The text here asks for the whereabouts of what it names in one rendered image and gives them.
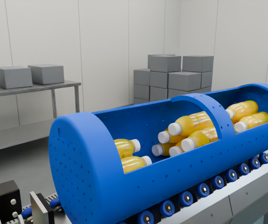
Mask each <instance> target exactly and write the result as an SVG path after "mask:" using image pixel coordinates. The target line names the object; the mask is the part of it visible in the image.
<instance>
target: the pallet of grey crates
mask: <svg viewBox="0 0 268 224"><path fill-rule="evenodd" d="M213 60H214V56H199V55H193V56H183V64H182V69H181V56H176V55H172V54H151V55H148V68H145V69H136V70H134V84H133V97H134V105H136V104H143V103H148V102H153V101H159V100H166V99H171V98H173V97H175V96H181V95H186V94H192V93H205V92H211V86H212V75H213Z"/></svg>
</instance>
